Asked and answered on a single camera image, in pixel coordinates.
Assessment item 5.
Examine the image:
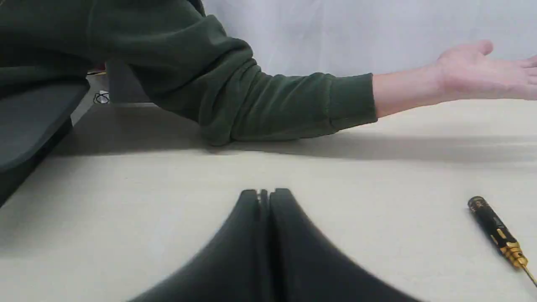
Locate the black and gold screwdriver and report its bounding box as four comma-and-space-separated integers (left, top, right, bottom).
467, 196, 537, 286

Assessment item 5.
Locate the person's open bare hand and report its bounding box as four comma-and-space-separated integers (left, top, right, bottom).
435, 40, 537, 101

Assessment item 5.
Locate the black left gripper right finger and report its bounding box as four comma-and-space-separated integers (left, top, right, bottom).
268, 188, 420, 302

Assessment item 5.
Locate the forearm in green sleeve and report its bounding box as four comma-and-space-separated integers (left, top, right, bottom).
0, 0, 445, 146

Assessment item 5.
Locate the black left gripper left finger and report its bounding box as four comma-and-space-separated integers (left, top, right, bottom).
128, 189, 269, 302

